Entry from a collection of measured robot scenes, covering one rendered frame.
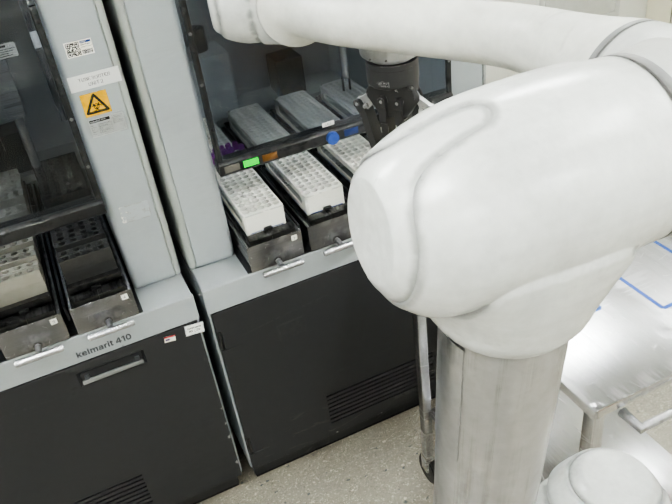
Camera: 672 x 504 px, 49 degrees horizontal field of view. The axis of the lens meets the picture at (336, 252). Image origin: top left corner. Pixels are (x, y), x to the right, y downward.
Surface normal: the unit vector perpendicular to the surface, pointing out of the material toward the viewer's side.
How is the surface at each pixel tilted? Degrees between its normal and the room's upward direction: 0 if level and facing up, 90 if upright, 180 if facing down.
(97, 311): 90
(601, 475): 6
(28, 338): 90
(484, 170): 41
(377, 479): 0
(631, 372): 0
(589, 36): 35
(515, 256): 88
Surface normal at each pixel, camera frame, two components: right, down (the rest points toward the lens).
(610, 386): -0.11, -0.82
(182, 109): 0.42, 0.47
